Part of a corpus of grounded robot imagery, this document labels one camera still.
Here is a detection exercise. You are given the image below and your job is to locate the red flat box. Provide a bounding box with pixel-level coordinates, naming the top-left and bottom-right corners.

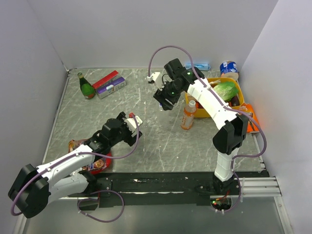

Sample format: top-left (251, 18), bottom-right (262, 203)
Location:
top-left (92, 70), bottom-right (121, 89)

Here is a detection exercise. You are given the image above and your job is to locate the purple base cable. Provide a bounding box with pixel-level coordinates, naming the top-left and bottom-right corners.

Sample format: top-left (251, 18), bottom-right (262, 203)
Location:
top-left (77, 190), bottom-right (124, 223)

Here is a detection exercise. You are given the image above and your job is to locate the purple silver box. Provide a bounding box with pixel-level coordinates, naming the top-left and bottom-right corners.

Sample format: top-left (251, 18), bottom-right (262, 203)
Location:
top-left (96, 77), bottom-right (126, 99)

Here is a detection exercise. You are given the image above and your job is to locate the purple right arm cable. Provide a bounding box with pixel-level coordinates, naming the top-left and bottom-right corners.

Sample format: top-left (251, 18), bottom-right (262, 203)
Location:
top-left (148, 45), bottom-right (267, 171)

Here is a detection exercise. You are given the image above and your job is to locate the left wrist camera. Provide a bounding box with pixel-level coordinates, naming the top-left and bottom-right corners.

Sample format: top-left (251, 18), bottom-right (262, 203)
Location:
top-left (125, 113), bottom-right (143, 133)

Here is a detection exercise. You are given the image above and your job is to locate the white bottle cap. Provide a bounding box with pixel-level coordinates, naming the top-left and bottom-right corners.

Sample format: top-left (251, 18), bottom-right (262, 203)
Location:
top-left (188, 100), bottom-right (196, 108)

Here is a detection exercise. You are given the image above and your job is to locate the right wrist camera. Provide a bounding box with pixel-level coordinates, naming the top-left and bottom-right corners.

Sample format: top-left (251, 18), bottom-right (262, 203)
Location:
top-left (147, 72), bottom-right (164, 90)

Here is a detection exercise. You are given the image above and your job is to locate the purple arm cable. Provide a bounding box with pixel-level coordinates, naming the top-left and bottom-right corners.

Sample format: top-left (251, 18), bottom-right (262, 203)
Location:
top-left (10, 116), bottom-right (140, 217)
top-left (148, 45), bottom-right (267, 171)

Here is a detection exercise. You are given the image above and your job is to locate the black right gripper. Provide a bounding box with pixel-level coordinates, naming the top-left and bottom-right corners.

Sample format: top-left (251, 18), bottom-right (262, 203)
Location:
top-left (153, 78), bottom-right (183, 112)

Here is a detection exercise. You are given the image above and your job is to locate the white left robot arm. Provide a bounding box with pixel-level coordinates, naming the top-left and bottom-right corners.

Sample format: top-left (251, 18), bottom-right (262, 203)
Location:
top-left (8, 112), bottom-right (143, 218)

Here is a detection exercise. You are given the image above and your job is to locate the red snack bag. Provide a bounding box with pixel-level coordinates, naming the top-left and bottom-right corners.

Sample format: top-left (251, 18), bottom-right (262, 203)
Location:
top-left (68, 139), bottom-right (112, 175)

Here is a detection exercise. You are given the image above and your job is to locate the green cabbage toy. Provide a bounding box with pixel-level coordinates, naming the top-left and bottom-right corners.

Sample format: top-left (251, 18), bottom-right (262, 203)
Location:
top-left (213, 81), bottom-right (238, 101)

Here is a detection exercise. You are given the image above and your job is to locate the blue white can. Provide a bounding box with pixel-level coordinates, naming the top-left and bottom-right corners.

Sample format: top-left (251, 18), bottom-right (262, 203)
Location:
top-left (220, 60), bottom-right (239, 80)

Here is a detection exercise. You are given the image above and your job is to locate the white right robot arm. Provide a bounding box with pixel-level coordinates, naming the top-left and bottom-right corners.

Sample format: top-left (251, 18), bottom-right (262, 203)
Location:
top-left (147, 58), bottom-right (248, 195)

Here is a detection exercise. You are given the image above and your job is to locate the yellow plastic basket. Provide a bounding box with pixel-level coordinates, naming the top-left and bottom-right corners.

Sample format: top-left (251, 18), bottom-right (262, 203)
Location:
top-left (195, 78), bottom-right (244, 118)

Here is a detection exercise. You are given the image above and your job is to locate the green glass bottle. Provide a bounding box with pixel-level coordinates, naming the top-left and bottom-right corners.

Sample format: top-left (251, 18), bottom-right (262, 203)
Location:
top-left (78, 73), bottom-right (96, 99)

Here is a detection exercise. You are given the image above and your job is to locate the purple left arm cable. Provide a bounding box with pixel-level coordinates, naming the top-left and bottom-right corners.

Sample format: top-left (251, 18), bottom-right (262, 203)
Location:
top-left (10, 116), bottom-right (140, 217)

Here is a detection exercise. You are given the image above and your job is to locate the orange razor package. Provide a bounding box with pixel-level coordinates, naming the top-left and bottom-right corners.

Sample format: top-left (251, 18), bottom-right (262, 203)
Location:
top-left (239, 103), bottom-right (260, 134)

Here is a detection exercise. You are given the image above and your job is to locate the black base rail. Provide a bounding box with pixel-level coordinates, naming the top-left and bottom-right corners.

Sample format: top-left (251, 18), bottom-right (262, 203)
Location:
top-left (68, 172), bottom-right (270, 208)

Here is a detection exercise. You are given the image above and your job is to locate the orange tea bottle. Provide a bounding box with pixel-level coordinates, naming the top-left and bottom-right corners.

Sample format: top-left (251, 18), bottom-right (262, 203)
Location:
top-left (180, 103), bottom-right (196, 130)

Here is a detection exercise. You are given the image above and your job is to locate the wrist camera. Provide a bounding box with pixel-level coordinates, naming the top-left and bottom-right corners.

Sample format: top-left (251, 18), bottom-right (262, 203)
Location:
top-left (125, 113), bottom-right (143, 133)
top-left (147, 72), bottom-right (164, 90)

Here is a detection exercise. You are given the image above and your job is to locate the purple eggplant toy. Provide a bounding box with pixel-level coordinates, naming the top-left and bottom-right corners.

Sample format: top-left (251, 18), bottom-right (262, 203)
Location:
top-left (230, 96), bottom-right (240, 107)

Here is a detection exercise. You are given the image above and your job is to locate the blue tissue pack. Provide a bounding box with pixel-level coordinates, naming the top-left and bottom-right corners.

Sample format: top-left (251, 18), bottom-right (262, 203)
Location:
top-left (184, 62), bottom-right (211, 71)

